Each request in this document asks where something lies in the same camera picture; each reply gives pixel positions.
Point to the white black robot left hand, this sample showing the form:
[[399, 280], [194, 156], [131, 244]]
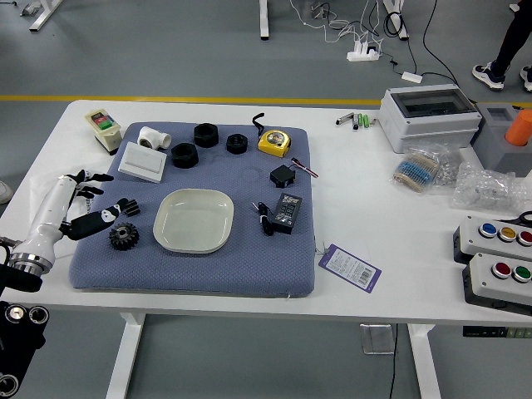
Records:
[[47, 212]]

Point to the big black gear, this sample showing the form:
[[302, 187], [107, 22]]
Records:
[[124, 237]]

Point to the small black gear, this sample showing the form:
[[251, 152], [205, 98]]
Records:
[[133, 208]]

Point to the big black nut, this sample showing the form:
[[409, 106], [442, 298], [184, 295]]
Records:
[[205, 135], [184, 156]]

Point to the small black nut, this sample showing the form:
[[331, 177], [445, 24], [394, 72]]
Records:
[[237, 144]]

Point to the grey electrical distribution box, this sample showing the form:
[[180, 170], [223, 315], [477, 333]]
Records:
[[428, 124]]

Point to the three-button control box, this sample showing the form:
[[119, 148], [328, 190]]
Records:
[[474, 241]]

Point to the red-green button control box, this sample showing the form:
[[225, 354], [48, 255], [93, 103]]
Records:
[[486, 287]]

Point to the white pipe tee fitting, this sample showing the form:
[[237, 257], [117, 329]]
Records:
[[153, 137]]

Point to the cream square plate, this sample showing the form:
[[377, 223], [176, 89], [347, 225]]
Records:
[[193, 220]]

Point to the white table leg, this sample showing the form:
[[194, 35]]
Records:
[[122, 357], [426, 365]]

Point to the blue-grey quilted mat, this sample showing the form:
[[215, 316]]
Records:
[[208, 274]]

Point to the white desk foot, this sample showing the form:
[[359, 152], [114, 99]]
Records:
[[41, 14]]

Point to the yellow tape measure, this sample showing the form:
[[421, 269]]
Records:
[[273, 143]]

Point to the white desk leg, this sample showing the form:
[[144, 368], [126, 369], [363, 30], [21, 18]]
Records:
[[264, 21], [400, 21]]

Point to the purple label tag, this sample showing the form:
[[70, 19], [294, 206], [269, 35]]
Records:
[[349, 268]]

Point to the silver metal tool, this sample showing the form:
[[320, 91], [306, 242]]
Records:
[[344, 119]]

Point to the green battery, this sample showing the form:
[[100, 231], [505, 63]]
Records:
[[360, 121], [366, 120]]

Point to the white power strip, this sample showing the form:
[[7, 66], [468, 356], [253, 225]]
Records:
[[362, 55]]

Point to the metal floor plate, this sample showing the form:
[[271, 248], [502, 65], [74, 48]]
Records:
[[376, 338]]

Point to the bag of blue resistors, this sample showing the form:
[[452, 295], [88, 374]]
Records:
[[415, 170]]

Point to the white power adapter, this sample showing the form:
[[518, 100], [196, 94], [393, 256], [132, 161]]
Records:
[[411, 77]]

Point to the bag of metal screws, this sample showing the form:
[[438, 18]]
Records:
[[451, 170]]

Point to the bubble wrap bag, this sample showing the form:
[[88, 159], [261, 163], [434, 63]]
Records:
[[488, 189]]

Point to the grey block holder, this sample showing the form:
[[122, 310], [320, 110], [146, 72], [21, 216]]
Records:
[[494, 145]]

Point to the black table control panel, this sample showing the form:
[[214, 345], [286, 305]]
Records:
[[486, 332]]

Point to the orange cylinder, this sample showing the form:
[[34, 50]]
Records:
[[519, 129]]

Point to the beige red-green switch box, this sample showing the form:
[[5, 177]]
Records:
[[104, 131]]

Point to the white wall switch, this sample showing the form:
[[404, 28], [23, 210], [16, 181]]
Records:
[[142, 162]]

